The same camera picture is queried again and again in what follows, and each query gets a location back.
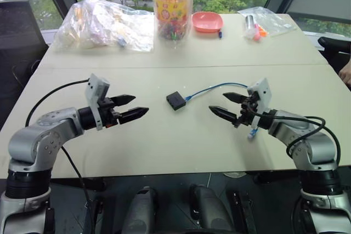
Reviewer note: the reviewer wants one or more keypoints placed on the clear zip bag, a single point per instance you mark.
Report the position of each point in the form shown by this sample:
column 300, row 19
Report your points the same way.
column 277, row 21

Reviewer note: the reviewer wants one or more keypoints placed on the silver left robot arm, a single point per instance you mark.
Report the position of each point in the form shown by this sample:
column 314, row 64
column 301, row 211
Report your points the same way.
column 41, row 132

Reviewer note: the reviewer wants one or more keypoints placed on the pink small piece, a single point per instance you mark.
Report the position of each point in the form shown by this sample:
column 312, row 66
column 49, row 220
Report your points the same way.
column 257, row 37

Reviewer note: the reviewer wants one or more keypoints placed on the orange small piece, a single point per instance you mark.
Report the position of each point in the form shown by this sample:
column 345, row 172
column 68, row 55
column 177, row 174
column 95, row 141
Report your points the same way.
column 262, row 31

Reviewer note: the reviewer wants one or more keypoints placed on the black chair armrest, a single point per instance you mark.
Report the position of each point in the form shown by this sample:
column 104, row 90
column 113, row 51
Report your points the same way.
column 334, row 47

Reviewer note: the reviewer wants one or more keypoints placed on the small blue marker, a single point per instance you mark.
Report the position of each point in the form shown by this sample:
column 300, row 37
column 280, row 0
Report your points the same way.
column 220, row 34

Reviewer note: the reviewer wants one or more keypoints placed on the silver metal cylinder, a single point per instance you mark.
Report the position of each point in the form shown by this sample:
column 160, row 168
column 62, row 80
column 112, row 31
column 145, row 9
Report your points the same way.
column 250, row 22

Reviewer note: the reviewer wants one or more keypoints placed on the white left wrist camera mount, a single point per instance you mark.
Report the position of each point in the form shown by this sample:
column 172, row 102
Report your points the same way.
column 94, row 88

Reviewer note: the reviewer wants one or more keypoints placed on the large clear plastic bag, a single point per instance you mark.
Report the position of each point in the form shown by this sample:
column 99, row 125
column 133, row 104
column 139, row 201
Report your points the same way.
column 96, row 23

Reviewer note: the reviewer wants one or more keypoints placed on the dark rounded grey shape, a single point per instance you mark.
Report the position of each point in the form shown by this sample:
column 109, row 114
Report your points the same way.
column 142, row 212
column 208, row 212

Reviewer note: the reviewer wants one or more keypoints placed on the small black box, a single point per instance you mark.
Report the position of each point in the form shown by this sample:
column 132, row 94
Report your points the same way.
column 176, row 100

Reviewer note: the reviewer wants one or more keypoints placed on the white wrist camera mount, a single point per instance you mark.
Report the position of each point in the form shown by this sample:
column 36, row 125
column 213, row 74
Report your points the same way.
column 94, row 88
column 263, row 88

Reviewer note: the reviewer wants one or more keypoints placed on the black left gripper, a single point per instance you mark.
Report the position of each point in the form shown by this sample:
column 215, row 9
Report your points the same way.
column 108, row 116

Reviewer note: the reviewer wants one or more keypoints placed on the tall clear jar colourful contents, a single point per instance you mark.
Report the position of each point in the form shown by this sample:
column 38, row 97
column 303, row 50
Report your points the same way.
column 172, row 6

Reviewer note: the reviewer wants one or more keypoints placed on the pink plastic bowl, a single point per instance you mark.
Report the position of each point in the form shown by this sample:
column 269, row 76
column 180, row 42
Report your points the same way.
column 207, row 20

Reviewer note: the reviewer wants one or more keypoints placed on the black mesh chair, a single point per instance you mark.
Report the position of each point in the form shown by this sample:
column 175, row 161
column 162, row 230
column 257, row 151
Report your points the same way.
column 19, row 25

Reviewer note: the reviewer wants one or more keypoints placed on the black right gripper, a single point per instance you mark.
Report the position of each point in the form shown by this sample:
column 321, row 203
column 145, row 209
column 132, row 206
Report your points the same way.
column 246, row 110

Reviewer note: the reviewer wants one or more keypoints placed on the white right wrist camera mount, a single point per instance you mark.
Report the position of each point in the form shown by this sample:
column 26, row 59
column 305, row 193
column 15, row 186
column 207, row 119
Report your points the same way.
column 263, row 88

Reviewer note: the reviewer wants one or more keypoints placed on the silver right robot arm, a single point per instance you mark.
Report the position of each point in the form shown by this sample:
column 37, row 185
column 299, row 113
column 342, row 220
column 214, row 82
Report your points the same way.
column 310, row 146

